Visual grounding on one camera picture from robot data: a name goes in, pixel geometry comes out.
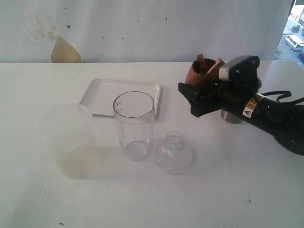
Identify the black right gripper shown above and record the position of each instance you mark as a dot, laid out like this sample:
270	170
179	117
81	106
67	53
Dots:
229	95

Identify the brown wooden cup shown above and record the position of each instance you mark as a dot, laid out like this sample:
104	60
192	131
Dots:
206	80

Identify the wooden pieces and coins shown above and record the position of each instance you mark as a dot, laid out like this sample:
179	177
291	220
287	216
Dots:
203	66

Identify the stainless steel cup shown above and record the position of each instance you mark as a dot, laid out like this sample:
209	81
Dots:
230	118

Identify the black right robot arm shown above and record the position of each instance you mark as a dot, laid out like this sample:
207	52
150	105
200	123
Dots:
283	120

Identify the clear plastic shaker lid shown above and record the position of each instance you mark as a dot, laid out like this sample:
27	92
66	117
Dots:
173	154

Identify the clear plastic shaker body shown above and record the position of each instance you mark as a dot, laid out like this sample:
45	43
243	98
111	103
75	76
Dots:
134	114

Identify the silver metal tray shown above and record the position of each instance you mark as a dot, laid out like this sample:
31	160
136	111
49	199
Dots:
101	93

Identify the translucent plastic cup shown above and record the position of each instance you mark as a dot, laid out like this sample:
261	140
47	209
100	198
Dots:
68	129

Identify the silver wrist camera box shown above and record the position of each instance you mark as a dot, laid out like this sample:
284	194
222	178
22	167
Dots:
241	72

